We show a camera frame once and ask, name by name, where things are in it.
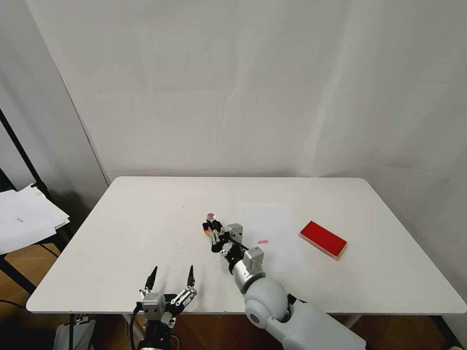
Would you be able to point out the black table leg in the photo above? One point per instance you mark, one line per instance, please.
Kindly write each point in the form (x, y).
(445, 331)

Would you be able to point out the white paper sheet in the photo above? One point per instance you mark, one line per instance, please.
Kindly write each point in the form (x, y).
(271, 233)

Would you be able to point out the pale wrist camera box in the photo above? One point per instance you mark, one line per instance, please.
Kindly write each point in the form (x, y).
(153, 306)
(235, 232)

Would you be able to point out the pale grey plastic object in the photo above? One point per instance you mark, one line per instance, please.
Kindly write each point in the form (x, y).
(74, 333)

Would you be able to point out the red rectangular ink pad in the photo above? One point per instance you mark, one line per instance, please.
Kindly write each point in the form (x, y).
(323, 240)

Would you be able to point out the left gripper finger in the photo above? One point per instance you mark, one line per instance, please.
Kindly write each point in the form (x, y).
(189, 279)
(151, 279)

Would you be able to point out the white table leg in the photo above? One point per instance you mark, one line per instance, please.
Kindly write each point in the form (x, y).
(353, 321)
(133, 326)

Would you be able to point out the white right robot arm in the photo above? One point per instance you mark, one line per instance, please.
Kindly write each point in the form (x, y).
(266, 299)

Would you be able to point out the stack of white papers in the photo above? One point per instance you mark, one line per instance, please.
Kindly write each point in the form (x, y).
(25, 218)

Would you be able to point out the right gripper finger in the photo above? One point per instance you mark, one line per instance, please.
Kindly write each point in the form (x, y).
(222, 230)
(214, 235)

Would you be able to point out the black side table frame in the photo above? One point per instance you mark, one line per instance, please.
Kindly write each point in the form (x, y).
(36, 251)

